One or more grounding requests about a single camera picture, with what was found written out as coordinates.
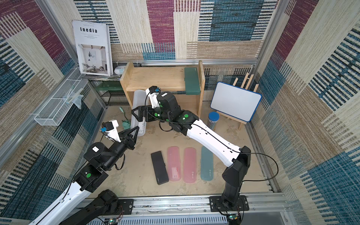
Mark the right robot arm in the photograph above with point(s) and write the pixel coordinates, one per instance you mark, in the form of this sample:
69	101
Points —
236	159

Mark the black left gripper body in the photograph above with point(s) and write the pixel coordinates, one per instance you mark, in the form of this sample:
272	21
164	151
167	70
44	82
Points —
123	145

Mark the white wire mesh basket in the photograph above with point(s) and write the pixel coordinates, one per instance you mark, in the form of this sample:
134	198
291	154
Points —
67	94

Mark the black pencil case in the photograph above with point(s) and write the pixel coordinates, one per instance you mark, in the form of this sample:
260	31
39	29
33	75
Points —
159	168

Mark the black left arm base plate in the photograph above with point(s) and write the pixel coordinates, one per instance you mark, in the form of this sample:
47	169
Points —
125	207

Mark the pink pencil case with label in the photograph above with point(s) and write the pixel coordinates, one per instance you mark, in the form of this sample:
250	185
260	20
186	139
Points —
173	163

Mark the small white round device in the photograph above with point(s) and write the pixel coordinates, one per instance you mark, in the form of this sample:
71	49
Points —
119	70

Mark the Inedia magazine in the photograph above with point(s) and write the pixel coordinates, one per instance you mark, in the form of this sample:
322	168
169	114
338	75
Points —
93	48

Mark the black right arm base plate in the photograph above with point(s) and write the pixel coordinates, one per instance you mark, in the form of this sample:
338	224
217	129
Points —
218	204

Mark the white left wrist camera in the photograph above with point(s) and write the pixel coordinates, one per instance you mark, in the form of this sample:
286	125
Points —
109	129

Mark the small wooden easel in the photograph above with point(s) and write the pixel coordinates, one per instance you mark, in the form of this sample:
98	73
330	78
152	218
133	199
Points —
247	82

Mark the dark green pencil case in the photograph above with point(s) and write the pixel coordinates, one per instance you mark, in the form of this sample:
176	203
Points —
192	85

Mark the wooden shelf unit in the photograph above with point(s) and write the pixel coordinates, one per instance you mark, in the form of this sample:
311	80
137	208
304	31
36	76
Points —
170	79

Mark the plain pink pencil case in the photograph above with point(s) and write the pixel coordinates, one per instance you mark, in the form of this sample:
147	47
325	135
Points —
190	165

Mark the black wire rack green top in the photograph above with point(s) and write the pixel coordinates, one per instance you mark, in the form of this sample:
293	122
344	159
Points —
110	92

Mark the blue framed whiteboard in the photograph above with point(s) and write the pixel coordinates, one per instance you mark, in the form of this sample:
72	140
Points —
235	101

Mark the clear pencil tube blue lid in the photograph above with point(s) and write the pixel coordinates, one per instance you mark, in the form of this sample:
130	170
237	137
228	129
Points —
213	118

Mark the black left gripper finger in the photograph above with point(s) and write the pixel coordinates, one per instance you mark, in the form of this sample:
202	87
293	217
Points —
134	133
125	133

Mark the clear white pencil case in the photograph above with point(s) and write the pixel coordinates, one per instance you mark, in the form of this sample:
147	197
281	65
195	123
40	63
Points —
138	100

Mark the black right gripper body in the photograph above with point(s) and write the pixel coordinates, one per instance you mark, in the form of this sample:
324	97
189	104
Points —
146	113

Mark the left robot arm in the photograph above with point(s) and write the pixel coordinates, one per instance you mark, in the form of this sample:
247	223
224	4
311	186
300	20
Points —
100	160

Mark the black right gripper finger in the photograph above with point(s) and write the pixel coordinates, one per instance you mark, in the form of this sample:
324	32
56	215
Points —
153	91
143	113

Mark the light blue pencil case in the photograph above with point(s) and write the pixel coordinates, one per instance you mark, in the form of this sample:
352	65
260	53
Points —
207	166

